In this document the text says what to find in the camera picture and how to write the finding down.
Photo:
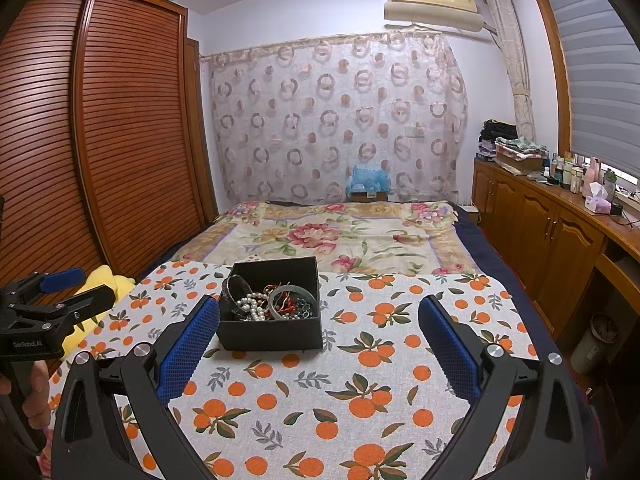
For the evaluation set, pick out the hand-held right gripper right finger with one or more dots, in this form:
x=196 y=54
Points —
x=450 y=355

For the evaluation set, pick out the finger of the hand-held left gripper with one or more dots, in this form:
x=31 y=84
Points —
x=92 y=300
x=62 y=280

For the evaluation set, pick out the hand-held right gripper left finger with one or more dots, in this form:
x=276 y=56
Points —
x=192 y=345

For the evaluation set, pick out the silver cuff bangle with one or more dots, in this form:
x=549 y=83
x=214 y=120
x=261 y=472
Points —
x=235 y=287

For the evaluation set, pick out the black jewelry box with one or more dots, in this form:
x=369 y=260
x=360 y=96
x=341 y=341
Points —
x=270 y=335

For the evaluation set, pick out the green stone pendant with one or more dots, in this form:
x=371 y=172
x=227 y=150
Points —
x=303 y=308

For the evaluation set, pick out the pale jade bangle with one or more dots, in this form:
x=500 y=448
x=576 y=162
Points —
x=295 y=287

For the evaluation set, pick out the person's left hand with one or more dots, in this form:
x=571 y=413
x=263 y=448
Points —
x=40 y=390

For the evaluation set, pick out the yellow cloth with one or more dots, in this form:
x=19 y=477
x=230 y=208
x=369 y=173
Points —
x=110 y=277

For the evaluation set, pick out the dark blue bed sheet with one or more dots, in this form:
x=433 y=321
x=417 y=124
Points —
x=500 y=270

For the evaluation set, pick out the orange fruit print cloth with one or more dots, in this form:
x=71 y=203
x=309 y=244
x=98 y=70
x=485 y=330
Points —
x=325 y=400

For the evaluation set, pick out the grey trash bin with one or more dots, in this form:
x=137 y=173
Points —
x=592 y=350

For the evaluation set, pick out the wooden cabinet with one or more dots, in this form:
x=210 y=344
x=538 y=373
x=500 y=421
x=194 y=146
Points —
x=540 y=240

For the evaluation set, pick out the wooden slatted wardrobe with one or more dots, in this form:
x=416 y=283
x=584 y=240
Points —
x=125 y=135

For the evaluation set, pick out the floral blanket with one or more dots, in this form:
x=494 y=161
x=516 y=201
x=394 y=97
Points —
x=325 y=240

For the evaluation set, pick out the cardboard box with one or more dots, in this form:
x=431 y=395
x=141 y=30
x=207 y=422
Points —
x=520 y=165
x=369 y=196

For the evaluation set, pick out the blue plastic bag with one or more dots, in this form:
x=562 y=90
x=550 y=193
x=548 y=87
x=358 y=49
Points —
x=367 y=180

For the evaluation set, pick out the pink tissue box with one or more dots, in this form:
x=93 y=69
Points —
x=597 y=202

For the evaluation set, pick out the pile of folded clothes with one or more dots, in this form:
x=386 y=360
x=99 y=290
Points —
x=515 y=142

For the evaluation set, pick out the row of toiletry bottles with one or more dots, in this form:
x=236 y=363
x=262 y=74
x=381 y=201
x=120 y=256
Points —
x=592 y=175

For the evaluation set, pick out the circle pattern curtain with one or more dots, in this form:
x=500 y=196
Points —
x=325 y=125

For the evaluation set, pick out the beige tied curtain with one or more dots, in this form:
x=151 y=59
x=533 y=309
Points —
x=515 y=75

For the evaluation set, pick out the grey window blind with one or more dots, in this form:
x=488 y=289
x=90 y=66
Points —
x=600 y=85

